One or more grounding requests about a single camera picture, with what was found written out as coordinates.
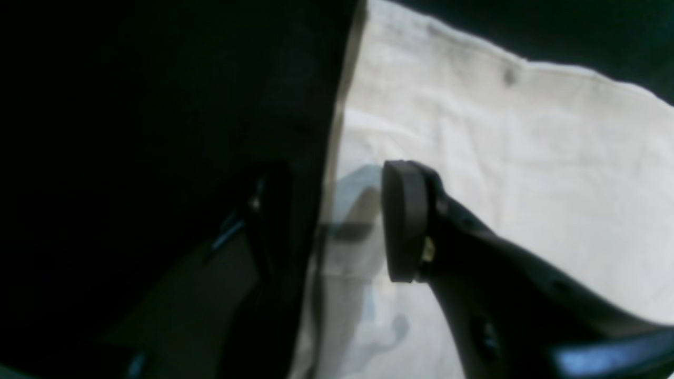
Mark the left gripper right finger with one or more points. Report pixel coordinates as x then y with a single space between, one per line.
511 314

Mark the black table cloth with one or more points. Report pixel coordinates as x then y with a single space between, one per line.
127 126

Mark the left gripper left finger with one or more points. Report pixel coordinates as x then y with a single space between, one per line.
179 326

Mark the white T-shirt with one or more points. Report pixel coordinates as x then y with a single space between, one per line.
559 159

